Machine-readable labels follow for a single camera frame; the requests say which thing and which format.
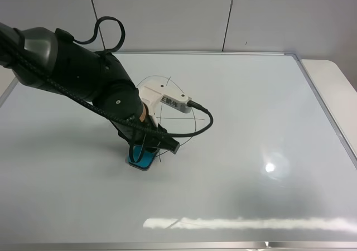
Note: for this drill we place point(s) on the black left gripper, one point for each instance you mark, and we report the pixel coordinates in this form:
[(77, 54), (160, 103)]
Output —
[(150, 142)]

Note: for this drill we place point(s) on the blue whiteboard eraser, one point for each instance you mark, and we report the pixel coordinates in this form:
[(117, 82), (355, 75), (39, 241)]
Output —
[(141, 160)]

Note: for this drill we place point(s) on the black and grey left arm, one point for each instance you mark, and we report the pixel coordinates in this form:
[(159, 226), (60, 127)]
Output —
[(55, 62)]

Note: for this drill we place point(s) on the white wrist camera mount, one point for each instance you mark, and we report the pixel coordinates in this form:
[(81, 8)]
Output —
[(153, 92)]

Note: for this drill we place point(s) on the white whiteboard with aluminium frame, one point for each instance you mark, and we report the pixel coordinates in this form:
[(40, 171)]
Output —
[(273, 172)]

